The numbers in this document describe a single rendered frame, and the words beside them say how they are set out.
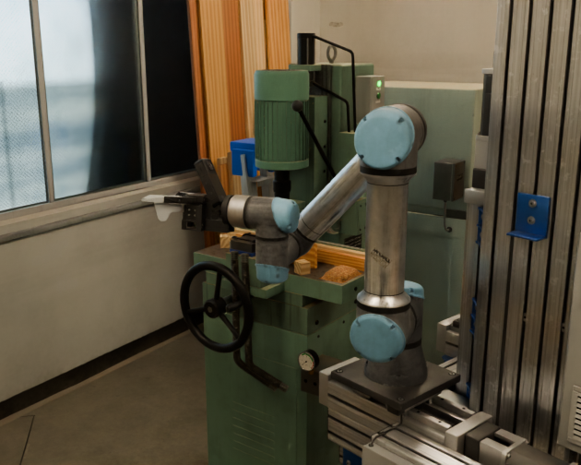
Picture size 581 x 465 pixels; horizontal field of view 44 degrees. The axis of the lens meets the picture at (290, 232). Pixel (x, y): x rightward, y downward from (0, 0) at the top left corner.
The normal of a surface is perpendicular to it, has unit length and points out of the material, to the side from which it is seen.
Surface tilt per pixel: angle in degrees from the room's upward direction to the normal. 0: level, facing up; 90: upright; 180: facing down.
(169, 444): 0
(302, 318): 90
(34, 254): 90
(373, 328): 98
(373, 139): 82
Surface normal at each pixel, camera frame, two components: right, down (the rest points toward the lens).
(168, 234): 0.84, 0.14
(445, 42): -0.54, 0.22
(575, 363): -0.75, 0.17
